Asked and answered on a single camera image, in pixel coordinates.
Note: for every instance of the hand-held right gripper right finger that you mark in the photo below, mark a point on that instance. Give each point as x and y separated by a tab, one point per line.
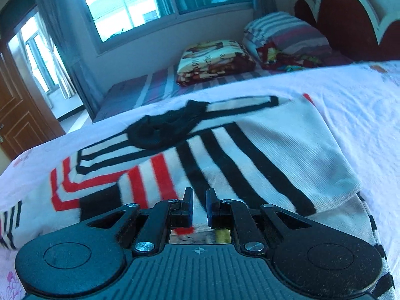
210	214

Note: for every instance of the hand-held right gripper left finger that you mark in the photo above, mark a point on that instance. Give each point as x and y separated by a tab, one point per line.
188	212

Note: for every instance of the striped white knit sweater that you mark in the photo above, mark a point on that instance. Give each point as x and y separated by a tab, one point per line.
268	150

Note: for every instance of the striped purple bed sheet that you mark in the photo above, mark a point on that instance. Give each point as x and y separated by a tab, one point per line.
150	90

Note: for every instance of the folded printed blanket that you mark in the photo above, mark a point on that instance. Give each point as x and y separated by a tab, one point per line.
212	61

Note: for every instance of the colourful crumpled cloth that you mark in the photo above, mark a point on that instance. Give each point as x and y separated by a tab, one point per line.
281	57

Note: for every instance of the brown wooden door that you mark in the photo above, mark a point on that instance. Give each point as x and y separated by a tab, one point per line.
22	112

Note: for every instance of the striped pillow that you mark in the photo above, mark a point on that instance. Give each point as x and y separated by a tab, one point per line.
290	32

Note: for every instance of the grey curtain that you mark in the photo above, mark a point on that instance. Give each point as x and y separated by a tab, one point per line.
67	53

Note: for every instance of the large bedroom window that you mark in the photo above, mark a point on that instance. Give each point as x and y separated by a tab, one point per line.
131	6

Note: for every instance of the balcony window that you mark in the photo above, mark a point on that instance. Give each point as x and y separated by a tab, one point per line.
40	56

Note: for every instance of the red and white headboard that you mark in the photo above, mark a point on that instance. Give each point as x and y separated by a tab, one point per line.
350	15

